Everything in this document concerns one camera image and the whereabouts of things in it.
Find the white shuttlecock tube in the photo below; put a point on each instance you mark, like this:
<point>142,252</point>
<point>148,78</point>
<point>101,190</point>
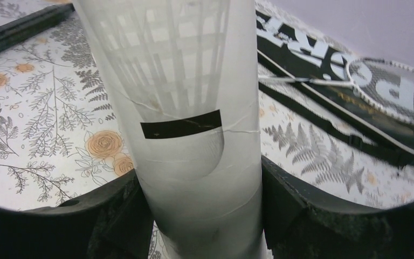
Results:
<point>182,79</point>

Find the black racket bag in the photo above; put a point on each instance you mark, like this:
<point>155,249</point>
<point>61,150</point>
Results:
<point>275,37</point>

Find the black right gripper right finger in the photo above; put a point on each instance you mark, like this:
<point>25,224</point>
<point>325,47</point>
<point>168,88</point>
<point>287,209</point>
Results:
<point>303,221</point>

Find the white racket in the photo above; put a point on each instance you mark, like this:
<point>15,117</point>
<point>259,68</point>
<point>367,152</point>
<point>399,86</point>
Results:
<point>374,95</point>
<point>22,29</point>

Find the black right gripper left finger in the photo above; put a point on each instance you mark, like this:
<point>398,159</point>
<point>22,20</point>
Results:
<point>112,221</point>

